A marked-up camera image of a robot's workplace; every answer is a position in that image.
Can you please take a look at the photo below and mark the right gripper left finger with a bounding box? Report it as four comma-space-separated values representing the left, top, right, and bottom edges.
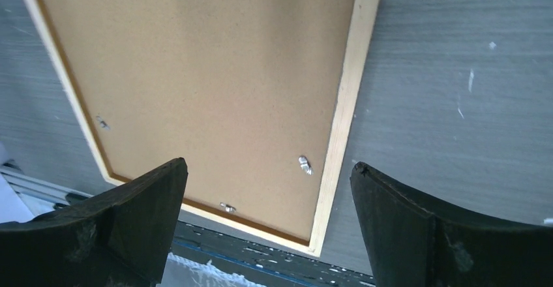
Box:
1, 158, 188, 286

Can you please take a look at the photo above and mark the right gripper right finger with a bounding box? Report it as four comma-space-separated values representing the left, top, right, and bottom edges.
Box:
350, 162, 552, 286

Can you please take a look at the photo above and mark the brown cardboard backing board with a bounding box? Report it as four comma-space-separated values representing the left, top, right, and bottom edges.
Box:
28, 0, 360, 242

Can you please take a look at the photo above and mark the orange wooden picture frame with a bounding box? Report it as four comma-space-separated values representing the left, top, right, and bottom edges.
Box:
11, 0, 387, 258

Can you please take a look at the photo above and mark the aluminium rail front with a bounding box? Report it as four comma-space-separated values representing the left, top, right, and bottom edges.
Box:
1, 162, 91, 216

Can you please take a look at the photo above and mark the silver frame retaining clip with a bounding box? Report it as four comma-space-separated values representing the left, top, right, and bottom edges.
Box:
298, 155, 314, 175

